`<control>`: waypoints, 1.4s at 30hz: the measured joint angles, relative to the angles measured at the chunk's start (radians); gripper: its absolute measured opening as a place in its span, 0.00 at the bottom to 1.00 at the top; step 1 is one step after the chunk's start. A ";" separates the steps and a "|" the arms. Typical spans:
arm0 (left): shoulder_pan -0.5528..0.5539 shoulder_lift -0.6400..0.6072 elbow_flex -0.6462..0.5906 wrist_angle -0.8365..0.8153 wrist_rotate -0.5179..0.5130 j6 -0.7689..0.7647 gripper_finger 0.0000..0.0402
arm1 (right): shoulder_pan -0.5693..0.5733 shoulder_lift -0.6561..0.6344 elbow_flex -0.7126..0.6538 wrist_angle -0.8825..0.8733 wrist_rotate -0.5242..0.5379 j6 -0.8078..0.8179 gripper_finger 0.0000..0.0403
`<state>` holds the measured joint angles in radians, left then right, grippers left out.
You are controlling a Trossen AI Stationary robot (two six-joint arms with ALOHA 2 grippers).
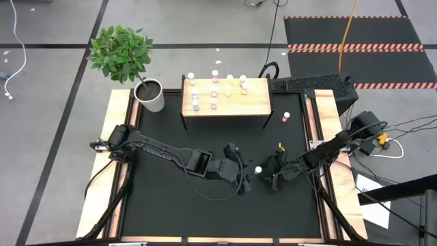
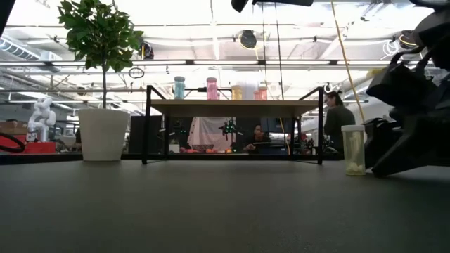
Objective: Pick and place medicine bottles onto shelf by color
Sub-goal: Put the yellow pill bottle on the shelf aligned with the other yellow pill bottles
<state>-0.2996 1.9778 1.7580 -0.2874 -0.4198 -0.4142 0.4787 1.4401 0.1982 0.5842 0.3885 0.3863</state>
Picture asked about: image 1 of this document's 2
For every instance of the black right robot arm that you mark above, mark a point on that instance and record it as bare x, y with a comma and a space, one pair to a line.
327, 150

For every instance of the silver mounting bracket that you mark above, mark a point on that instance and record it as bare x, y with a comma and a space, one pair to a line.
314, 145
99, 146

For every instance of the grey metal post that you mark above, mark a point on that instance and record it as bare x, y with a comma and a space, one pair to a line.
431, 222

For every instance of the black mat orange hazard stripes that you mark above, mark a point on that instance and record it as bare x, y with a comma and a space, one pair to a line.
375, 32

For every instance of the white paper sheet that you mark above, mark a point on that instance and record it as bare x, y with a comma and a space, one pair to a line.
375, 213

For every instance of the wooden table side board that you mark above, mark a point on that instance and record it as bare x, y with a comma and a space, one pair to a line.
114, 106
324, 109

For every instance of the white round plant pot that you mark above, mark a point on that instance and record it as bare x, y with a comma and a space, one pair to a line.
156, 104

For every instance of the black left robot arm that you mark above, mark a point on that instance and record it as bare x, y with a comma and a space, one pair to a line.
164, 152

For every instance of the green leafy potted tree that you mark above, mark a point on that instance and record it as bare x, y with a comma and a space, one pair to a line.
119, 54

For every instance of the grey floor box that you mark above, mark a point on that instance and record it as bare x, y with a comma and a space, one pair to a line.
2, 75

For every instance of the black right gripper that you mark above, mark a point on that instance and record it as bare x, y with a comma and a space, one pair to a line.
286, 169

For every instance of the wooden shelf with black frame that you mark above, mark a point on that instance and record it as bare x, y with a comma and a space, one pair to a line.
259, 102

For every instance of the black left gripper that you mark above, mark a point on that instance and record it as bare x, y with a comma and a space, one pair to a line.
225, 170

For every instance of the orange power plug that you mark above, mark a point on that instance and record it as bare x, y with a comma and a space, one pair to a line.
383, 138

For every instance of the black perforated computer case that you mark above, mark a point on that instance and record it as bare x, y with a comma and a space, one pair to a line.
314, 83

